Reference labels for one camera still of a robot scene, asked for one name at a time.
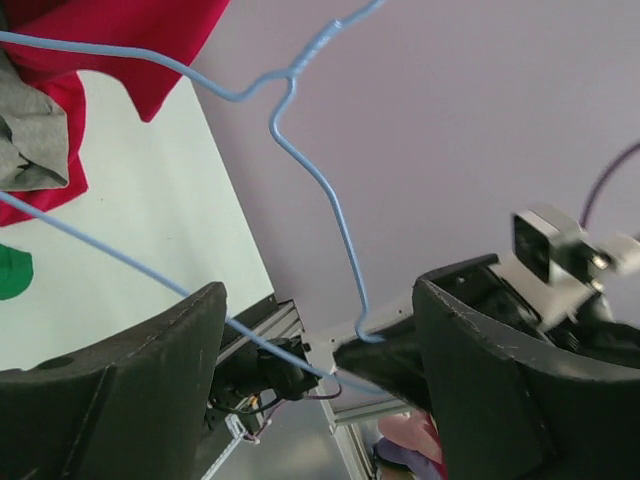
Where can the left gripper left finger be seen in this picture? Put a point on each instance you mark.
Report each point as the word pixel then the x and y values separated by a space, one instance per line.
pixel 131 406

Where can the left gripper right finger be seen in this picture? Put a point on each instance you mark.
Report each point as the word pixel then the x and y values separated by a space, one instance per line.
pixel 509 406

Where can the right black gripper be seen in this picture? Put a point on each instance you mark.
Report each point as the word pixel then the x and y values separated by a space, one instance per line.
pixel 396 365

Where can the green t shirt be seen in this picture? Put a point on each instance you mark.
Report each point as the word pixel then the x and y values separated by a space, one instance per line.
pixel 16 272

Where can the blue wire hanger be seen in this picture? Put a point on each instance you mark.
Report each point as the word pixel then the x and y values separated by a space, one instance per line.
pixel 291 74

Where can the red t shirt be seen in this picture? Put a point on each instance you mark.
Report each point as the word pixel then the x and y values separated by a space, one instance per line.
pixel 177 30

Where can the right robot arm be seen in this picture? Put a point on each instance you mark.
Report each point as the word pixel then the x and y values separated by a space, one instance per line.
pixel 252 370

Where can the grey t shirt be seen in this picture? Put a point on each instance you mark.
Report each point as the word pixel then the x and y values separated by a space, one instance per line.
pixel 34 136

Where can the white cable duct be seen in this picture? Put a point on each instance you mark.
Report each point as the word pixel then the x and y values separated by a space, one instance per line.
pixel 238 433

